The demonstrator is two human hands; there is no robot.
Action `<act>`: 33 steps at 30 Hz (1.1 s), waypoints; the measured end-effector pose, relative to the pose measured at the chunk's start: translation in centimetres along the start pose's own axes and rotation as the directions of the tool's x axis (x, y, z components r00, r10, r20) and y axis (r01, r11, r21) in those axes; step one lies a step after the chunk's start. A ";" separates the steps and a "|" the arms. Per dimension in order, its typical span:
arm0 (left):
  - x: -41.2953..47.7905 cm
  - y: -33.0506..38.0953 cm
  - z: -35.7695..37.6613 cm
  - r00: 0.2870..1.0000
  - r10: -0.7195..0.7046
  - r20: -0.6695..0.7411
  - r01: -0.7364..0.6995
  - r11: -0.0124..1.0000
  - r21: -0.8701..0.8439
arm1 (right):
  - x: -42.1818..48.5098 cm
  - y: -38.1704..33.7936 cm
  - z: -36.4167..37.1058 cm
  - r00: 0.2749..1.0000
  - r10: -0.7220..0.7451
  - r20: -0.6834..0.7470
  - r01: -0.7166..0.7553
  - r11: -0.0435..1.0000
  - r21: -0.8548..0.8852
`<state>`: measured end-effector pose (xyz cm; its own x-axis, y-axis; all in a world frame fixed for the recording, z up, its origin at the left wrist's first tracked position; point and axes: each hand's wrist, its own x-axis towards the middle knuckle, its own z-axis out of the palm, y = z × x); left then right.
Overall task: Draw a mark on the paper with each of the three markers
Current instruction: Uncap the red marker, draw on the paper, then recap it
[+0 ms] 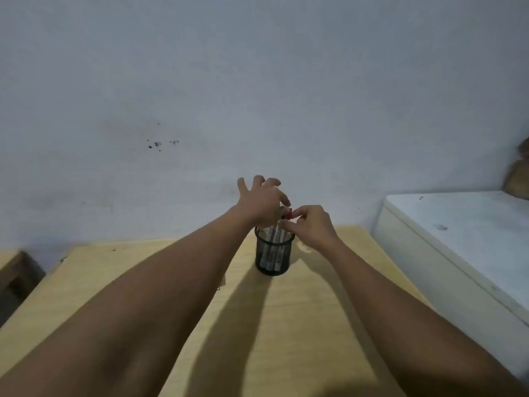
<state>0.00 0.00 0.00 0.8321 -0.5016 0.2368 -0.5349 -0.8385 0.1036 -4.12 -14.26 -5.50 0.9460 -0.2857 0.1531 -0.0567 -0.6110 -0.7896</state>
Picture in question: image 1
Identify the wooden side table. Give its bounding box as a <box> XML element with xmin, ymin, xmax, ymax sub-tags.
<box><xmin>0</xmin><ymin>248</ymin><xmax>46</xmax><ymax>327</ymax></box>

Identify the person's right hand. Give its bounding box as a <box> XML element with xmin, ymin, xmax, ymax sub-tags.
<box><xmin>277</xmin><ymin>204</ymin><xmax>344</xmax><ymax>255</ymax></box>

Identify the red marker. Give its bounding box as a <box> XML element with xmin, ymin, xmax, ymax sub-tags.
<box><xmin>273</xmin><ymin>208</ymin><xmax>293</xmax><ymax>271</ymax></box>

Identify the white cabinet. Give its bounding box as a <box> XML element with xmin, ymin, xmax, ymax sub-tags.
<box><xmin>371</xmin><ymin>190</ymin><xmax>529</xmax><ymax>381</ymax></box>

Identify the person's left forearm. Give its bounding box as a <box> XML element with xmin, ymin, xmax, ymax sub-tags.
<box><xmin>0</xmin><ymin>206</ymin><xmax>257</xmax><ymax>397</ymax></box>

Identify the person's left hand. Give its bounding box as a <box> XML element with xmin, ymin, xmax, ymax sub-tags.
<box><xmin>231</xmin><ymin>174</ymin><xmax>292</xmax><ymax>228</ymax></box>

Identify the person's right forearm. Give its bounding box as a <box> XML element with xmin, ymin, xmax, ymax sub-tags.
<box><xmin>326</xmin><ymin>239</ymin><xmax>529</xmax><ymax>397</ymax></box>

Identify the black mesh pen holder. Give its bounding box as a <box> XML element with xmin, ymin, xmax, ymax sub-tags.
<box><xmin>254</xmin><ymin>225</ymin><xmax>296</xmax><ymax>277</ymax></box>

